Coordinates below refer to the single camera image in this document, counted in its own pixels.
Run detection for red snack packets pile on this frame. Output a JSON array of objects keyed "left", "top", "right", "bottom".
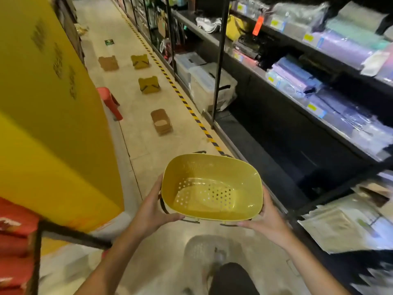
[{"left": 0, "top": 196, "right": 42, "bottom": 295}]

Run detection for yellow bag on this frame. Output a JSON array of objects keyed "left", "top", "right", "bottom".
[{"left": 226, "top": 14, "right": 248, "bottom": 42}]

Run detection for yellow square pillar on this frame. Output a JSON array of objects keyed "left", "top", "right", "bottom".
[{"left": 0, "top": 0, "right": 125, "bottom": 240}]

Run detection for rows of assorted hanging goods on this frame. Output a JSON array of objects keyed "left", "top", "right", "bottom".
[{"left": 112, "top": 0, "right": 188, "bottom": 64}]

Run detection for pile of black packaged items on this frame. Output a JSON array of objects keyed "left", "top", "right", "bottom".
[{"left": 232, "top": 33, "right": 277, "bottom": 70}]

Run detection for orange hanging tag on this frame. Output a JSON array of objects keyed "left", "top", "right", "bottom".
[{"left": 252, "top": 15, "right": 264, "bottom": 36}]

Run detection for person's right hand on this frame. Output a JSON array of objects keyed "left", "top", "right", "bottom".
[{"left": 237, "top": 185, "right": 298, "bottom": 250}]

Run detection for black display table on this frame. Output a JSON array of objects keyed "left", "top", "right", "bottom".
[{"left": 29, "top": 219, "right": 113, "bottom": 295}]

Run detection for brown rectangular basket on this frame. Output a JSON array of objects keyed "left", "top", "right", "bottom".
[
  {"left": 150, "top": 108, "right": 174, "bottom": 136},
  {"left": 98, "top": 55, "right": 120, "bottom": 72}
]

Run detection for yellow black hazard tape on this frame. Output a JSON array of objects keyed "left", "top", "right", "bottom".
[{"left": 118, "top": 10, "right": 226, "bottom": 157}]

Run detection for small clear storage box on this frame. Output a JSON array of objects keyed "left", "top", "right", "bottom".
[{"left": 174, "top": 52, "right": 208, "bottom": 88}]

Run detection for pile of pastel wrapped packets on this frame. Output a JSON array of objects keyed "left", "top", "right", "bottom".
[{"left": 230, "top": 0, "right": 393, "bottom": 83}]

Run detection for white bundled item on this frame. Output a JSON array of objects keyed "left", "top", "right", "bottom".
[{"left": 195, "top": 16, "right": 222, "bottom": 34}]

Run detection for yellow rectangular basket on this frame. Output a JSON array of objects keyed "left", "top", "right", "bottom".
[
  {"left": 131, "top": 54, "right": 151, "bottom": 70},
  {"left": 138, "top": 76, "right": 161, "bottom": 95}
]

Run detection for pile of purple wrapped packets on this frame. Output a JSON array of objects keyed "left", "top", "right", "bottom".
[{"left": 265, "top": 55, "right": 393, "bottom": 154}]

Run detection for person's dark shorts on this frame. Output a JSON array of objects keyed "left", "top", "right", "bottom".
[{"left": 208, "top": 262, "right": 261, "bottom": 295}]

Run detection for pile of white flat packets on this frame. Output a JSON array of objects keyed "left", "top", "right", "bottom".
[{"left": 297, "top": 170, "right": 393, "bottom": 295}]

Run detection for person's left hand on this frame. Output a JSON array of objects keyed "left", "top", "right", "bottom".
[{"left": 124, "top": 174, "right": 186, "bottom": 241}]

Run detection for dark distant shelving unit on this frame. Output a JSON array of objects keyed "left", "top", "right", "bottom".
[{"left": 50, "top": 0, "right": 85, "bottom": 64}]

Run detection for yellow oval basket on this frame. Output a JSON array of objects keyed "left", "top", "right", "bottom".
[{"left": 159, "top": 151, "right": 264, "bottom": 227}]

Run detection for large clear storage box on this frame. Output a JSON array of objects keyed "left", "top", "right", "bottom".
[{"left": 189, "top": 62, "right": 239, "bottom": 114}]

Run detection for person's left forearm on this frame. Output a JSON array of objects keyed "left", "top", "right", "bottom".
[{"left": 73, "top": 231, "right": 148, "bottom": 295}]

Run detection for red plastic stool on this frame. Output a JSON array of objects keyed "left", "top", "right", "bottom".
[{"left": 96, "top": 86, "right": 124, "bottom": 122}]

